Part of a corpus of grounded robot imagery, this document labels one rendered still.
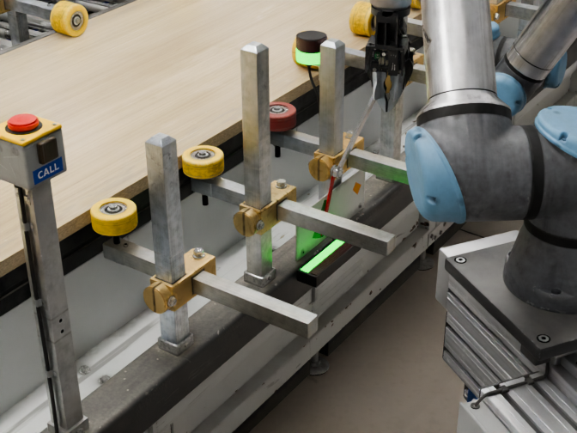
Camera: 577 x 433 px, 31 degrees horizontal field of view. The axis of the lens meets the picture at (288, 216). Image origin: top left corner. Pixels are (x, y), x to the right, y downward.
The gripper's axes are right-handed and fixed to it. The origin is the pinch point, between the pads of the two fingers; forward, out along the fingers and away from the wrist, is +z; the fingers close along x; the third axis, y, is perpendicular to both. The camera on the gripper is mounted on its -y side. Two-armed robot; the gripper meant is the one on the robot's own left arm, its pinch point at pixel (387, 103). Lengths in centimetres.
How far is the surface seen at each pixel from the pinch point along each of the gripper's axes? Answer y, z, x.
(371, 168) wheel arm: -0.3, 14.3, -2.7
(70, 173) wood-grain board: 26, 9, -55
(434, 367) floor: -49, 98, 10
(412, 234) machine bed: -90, 80, -3
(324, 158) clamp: 2.8, 11.6, -11.5
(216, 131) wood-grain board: 1.9, 8.5, -34.0
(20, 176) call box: 75, -17, -37
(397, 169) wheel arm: 1.7, 12.9, 2.7
